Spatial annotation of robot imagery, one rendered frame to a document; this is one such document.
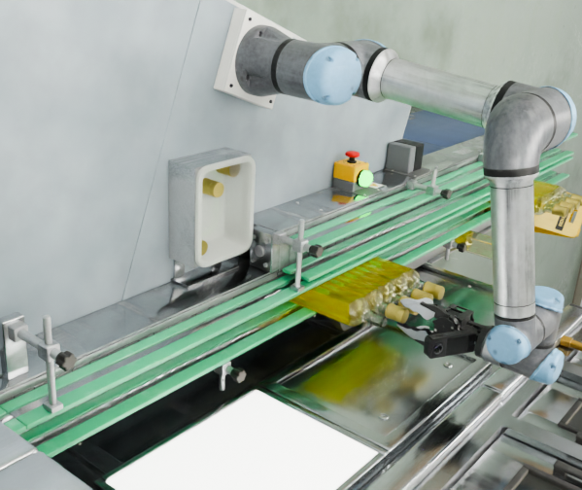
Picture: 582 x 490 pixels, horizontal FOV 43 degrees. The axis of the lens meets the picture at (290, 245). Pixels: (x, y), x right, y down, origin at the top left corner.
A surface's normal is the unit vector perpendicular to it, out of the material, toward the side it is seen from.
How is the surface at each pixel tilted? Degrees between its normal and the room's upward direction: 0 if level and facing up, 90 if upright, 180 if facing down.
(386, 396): 91
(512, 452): 90
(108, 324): 90
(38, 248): 0
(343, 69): 8
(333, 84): 8
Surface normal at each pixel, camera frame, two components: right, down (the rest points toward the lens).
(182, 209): -0.63, 0.26
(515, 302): -0.25, 0.26
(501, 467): 0.06, -0.93
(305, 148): 0.78, 0.28
